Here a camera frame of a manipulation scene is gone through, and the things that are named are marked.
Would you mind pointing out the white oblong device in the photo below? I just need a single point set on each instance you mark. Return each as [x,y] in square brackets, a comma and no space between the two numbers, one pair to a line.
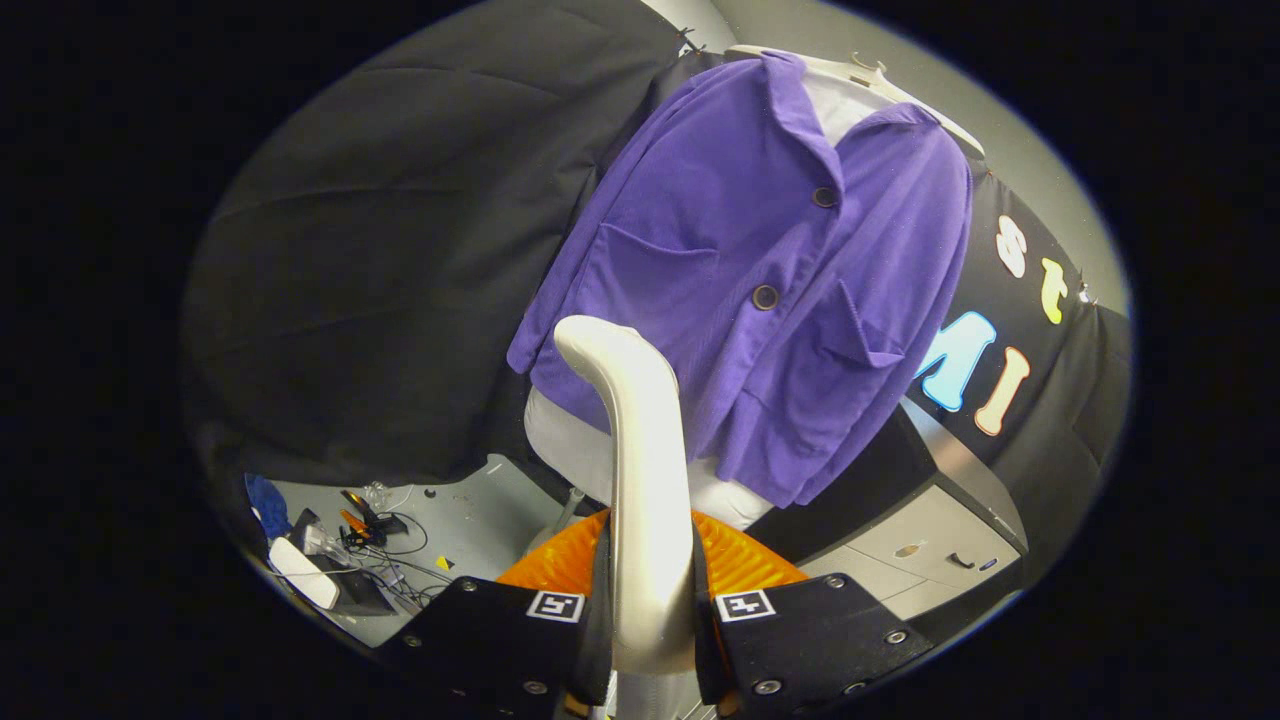
[302,572]

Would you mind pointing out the white clothes hanger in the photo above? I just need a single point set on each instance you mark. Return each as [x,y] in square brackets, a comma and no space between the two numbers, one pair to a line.
[900,95]

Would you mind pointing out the blue cloth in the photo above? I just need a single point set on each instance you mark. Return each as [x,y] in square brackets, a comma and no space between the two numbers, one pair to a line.
[268,505]

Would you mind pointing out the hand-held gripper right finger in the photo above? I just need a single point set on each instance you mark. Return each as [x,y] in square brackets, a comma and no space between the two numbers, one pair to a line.
[708,640]

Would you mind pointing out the grey drawer cabinet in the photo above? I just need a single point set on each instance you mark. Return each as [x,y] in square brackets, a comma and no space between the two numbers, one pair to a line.
[930,540]

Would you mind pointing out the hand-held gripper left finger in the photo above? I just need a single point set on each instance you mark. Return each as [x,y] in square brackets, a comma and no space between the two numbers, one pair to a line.
[600,640]

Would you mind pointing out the grey clothes stand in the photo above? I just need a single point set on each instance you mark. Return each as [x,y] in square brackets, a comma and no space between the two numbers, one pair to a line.
[570,510]

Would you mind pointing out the white garment steamer head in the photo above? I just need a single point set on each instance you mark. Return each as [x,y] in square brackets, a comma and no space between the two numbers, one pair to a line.
[645,480]

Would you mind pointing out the black orange tool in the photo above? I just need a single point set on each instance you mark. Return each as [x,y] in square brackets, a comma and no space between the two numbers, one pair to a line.
[368,518]

